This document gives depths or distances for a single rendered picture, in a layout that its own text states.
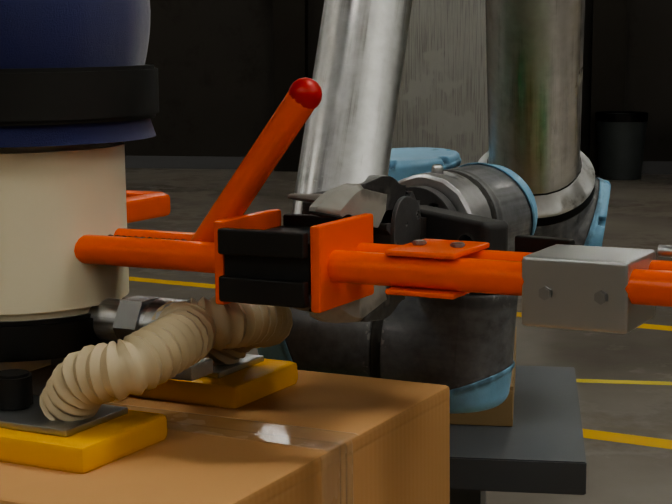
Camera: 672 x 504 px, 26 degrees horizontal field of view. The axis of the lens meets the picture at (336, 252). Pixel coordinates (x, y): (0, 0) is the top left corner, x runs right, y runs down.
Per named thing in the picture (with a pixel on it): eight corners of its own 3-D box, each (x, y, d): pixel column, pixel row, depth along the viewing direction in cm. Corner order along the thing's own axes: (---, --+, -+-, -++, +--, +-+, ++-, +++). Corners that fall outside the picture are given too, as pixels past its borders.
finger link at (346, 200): (253, 209, 102) (313, 232, 111) (328, 214, 100) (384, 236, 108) (259, 166, 103) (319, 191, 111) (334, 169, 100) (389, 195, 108)
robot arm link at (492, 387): (396, 386, 139) (404, 258, 137) (516, 400, 136) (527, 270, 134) (375, 411, 130) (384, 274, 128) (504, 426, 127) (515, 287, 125)
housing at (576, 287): (518, 327, 92) (518, 256, 91) (554, 309, 98) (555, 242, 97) (626, 336, 88) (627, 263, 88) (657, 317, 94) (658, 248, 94)
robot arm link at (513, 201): (540, 272, 134) (548, 164, 132) (489, 291, 123) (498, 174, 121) (446, 259, 138) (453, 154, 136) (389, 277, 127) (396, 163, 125)
